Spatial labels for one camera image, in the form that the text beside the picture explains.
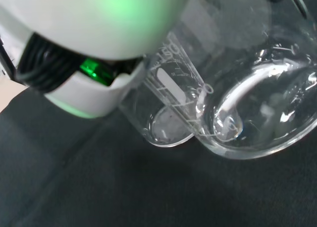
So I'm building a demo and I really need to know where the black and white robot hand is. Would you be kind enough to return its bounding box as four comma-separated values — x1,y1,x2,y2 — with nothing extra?
0,0,308,119

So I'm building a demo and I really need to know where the black bench cloth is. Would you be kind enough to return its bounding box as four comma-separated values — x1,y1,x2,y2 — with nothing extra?
0,85,317,227

